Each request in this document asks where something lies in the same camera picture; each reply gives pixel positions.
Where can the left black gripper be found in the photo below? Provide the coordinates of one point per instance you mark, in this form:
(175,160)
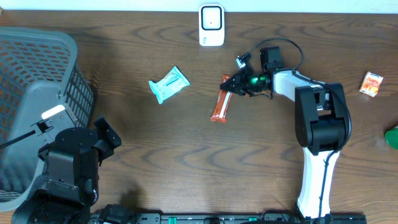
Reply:
(102,147)

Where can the grey plastic shopping basket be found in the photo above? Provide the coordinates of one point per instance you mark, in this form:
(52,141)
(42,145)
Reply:
(39,70)

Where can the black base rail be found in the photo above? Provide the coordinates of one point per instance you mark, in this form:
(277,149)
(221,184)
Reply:
(269,217)

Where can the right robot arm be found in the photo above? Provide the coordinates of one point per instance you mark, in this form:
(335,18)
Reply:
(322,127)

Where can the white barcode scanner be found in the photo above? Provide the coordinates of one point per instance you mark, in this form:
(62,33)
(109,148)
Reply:
(211,25)

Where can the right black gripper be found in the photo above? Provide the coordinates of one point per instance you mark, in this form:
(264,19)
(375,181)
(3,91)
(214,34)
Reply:
(240,86)

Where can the orange snack sachet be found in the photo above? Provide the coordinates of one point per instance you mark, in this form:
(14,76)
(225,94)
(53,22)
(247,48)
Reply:
(371,83)

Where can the red chocolate bar wrapper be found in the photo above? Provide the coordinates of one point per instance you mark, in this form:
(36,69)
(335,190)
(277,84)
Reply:
(221,108)

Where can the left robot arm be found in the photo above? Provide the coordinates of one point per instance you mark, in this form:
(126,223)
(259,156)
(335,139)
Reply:
(69,187)

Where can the green lid jar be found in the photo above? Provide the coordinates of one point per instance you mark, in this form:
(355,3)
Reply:
(391,137)

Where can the teal snack packet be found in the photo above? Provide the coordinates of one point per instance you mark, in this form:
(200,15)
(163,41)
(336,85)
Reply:
(172,83)

